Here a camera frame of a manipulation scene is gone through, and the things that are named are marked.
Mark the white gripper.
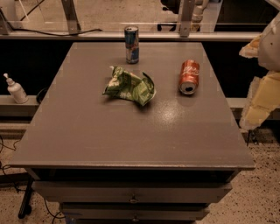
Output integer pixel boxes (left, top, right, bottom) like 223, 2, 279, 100
239, 12, 280, 130

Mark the blue silver redbull can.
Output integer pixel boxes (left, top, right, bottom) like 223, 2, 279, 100
124, 25, 139, 64

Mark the red cola can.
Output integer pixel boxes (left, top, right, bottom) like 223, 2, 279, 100
178, 59, 200, 95

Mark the crumpled green chip bag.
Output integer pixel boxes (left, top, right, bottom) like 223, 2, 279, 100
103, 66, 156, 106

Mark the grey lower drawer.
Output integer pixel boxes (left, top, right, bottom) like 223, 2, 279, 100
60, 203, 209, 221

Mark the grey drawer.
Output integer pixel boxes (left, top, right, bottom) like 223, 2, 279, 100
60, 203, 209, 221
32, 181, 232, 204

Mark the grey upper drawer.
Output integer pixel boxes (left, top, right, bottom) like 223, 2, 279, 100
32, 181, 232, 204

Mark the white pump bottle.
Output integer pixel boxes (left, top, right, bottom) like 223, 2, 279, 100
3, 73, 28, 104

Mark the black table leg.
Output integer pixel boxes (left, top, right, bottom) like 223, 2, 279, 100
17, 177, 33, 219

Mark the metal frame post right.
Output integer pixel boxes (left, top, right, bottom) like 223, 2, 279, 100
179, 0, 195, 38

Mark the metal frame post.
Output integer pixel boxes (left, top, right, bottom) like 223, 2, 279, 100
179, 0, 195, 38
61, 0, 81, 35

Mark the metal frame post left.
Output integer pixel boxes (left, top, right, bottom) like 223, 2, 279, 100
61, 0, 81, 35

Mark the black cable on ledge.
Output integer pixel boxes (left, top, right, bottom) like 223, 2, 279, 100
5, 20, 103, 37

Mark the black floor cable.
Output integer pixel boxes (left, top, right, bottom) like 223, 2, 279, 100
0, 135, 67, 221

